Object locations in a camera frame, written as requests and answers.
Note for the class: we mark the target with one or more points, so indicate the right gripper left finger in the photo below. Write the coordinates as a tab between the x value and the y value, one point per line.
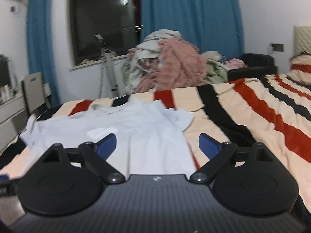
96	155

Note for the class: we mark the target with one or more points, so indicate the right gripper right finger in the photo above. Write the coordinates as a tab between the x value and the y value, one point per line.
219	155

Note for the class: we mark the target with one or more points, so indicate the white t-shirt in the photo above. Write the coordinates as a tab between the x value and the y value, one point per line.
149	137

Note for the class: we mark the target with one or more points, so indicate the pile of light clothes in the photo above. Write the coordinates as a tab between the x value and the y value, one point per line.
217	65

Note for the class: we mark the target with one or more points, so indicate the striped fleece blanket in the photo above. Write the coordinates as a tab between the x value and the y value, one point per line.
273	110

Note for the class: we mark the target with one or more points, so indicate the white dressing table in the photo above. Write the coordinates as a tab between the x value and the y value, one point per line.
13	119

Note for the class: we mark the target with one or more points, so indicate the white black chair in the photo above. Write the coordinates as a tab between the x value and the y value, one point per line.
35	99

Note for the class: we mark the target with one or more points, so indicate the pink fluffy blanket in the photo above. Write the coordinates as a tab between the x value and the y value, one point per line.
175	64

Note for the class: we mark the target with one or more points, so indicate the black armchair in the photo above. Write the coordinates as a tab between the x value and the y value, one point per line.
258	65

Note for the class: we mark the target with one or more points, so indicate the right blue curtain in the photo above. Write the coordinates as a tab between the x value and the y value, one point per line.
211	25

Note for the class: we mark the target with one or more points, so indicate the beige padded headboard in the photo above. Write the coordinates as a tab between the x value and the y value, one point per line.
302	39

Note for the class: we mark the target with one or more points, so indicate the dark window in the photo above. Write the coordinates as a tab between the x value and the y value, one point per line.
117	21

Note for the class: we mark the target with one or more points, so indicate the camera tripod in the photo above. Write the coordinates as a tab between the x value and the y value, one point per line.
107	68

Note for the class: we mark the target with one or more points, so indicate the wall power socket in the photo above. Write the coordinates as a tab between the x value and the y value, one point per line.
276	47

